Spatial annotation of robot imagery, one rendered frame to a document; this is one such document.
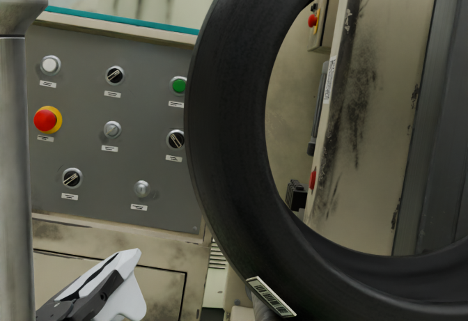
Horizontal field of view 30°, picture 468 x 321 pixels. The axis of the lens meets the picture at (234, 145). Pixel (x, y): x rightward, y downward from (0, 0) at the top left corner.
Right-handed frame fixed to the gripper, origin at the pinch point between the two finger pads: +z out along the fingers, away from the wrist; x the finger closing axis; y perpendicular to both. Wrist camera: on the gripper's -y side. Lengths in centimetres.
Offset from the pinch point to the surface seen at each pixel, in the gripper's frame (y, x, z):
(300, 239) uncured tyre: 10.5, 6.3, 14.9
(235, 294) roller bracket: 24.8, -27.5, 27.3
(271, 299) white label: 15.1, 1.0, 11.1
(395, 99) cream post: 14, -7, 57
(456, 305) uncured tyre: 25.7, 14.6, 21.6
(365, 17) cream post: 1, -7, 61
